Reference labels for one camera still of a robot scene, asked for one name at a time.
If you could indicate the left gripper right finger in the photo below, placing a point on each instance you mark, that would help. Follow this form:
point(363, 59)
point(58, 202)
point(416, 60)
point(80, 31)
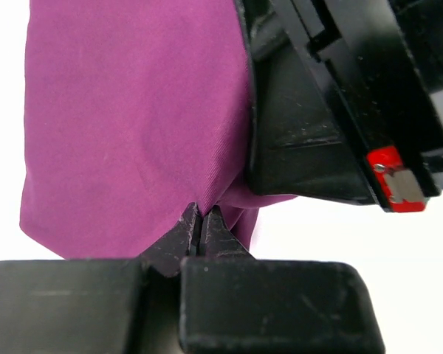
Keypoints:
point(231, 302)

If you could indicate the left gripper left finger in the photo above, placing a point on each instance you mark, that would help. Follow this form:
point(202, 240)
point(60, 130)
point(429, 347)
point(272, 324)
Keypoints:
point(96, 305)

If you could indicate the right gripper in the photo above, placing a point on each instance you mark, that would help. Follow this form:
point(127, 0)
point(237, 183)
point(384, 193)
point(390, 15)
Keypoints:
point(384, 61)

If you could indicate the purple cloth mat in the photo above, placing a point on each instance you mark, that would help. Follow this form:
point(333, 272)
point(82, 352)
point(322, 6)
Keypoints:
point(133, 110)

